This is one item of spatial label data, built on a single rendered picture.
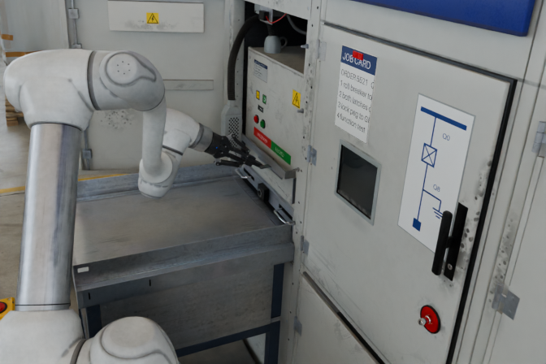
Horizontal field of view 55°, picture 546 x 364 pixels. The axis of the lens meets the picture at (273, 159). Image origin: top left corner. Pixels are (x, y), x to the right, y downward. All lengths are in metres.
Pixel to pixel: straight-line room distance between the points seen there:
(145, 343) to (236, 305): 0.81
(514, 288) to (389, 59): 0.52
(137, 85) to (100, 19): 1.02
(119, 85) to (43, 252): 0.36
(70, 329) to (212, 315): 0.75
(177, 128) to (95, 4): 0.66
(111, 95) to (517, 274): 0.85
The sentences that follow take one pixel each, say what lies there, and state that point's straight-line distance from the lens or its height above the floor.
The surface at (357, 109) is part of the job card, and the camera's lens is 1.27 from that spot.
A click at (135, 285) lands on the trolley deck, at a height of 0.83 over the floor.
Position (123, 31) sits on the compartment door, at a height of 1.42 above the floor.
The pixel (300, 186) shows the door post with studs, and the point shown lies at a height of 1.07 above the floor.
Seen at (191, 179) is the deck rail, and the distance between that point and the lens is 2.16.
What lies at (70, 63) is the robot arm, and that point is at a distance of 1.19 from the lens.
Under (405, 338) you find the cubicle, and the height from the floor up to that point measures 0.95.
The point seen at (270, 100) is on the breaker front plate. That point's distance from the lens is 1.87.
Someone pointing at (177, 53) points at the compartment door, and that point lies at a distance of 2.13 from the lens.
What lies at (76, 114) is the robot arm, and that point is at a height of 1.41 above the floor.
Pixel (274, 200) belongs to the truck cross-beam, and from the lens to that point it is 1.92.
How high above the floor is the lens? 1.77
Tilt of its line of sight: 23 degrees down
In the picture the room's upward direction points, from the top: 3 degrees clockwise
